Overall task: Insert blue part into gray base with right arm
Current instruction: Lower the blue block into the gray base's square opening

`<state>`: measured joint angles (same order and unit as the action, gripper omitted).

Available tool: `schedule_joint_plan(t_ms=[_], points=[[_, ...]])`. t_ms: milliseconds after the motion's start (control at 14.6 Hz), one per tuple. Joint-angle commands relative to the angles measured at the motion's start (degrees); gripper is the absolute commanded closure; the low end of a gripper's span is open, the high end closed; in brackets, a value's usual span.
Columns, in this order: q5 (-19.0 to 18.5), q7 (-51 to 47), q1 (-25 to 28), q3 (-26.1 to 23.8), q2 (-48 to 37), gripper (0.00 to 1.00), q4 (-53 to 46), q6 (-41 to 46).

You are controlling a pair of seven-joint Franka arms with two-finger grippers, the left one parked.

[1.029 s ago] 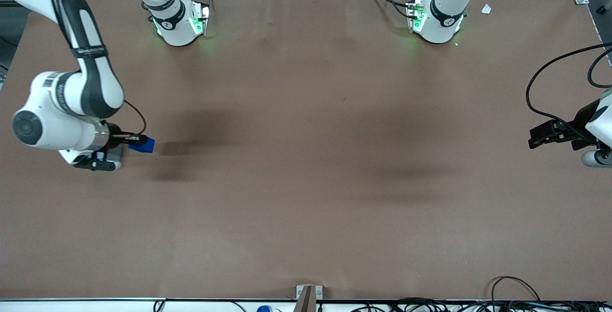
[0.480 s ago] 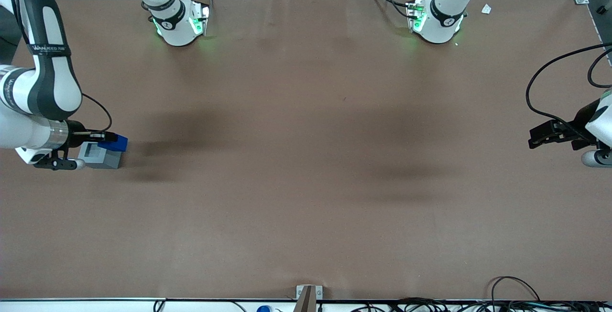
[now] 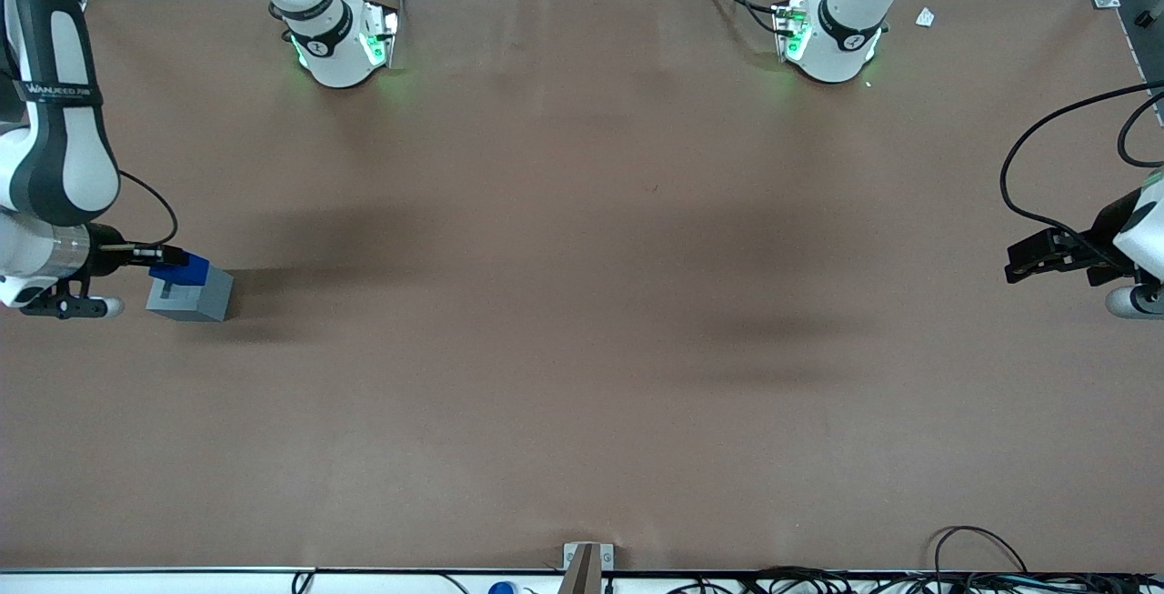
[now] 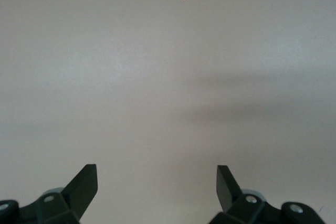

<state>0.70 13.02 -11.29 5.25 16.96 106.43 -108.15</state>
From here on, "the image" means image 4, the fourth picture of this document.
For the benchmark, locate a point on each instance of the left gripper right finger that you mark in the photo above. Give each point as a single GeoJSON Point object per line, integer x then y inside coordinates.
{"type": "Point", "coordinates": [225, 192]}

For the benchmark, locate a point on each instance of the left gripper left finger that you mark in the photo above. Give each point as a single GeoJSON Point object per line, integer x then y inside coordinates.
{"type": "Point", "coordinates": [78, 195]}

